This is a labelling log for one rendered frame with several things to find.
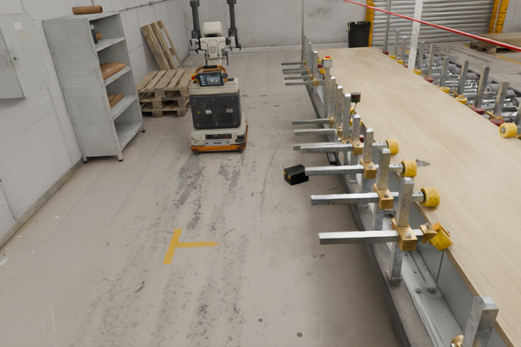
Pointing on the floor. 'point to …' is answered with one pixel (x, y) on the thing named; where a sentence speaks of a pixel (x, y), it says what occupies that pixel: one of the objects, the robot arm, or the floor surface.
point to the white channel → (418, 12)
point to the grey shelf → (67, 56)
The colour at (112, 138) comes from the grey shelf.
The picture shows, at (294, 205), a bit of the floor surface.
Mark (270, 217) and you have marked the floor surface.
